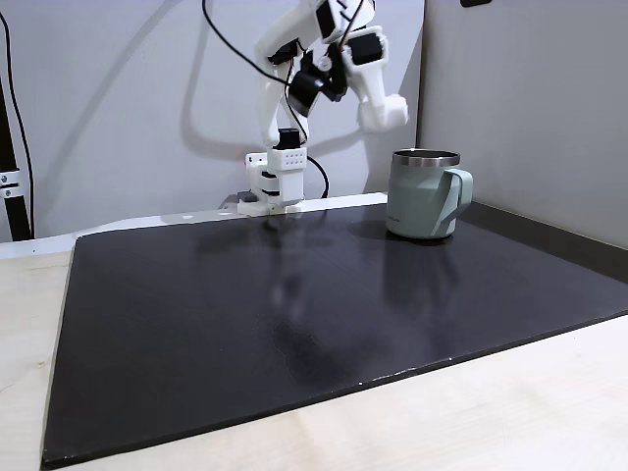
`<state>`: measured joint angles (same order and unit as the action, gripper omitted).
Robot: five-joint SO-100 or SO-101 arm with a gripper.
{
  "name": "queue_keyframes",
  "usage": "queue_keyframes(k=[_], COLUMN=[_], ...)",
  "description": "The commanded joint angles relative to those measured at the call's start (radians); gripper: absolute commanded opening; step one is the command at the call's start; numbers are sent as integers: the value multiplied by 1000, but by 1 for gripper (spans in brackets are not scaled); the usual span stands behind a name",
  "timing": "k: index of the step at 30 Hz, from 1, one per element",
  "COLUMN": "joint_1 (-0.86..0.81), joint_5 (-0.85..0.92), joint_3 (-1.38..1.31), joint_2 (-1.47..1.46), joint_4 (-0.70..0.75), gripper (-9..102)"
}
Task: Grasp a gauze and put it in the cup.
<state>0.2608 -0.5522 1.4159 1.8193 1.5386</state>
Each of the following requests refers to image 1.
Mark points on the pale green steel mug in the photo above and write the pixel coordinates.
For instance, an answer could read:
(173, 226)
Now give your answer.
(417, 201)

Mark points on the white base board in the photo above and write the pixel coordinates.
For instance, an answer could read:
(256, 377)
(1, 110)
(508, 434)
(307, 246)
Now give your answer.
(147, 221)

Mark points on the black table mat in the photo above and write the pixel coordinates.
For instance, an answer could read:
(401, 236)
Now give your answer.
(221, 319)

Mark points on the black stand with white clamp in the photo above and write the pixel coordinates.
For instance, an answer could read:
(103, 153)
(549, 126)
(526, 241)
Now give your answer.
(17, 216)

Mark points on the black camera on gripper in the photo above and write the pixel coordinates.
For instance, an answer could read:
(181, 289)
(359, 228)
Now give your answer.
(304, 90)

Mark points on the black wall fixture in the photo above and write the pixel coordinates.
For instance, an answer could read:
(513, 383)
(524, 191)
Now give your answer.
(476, 2)

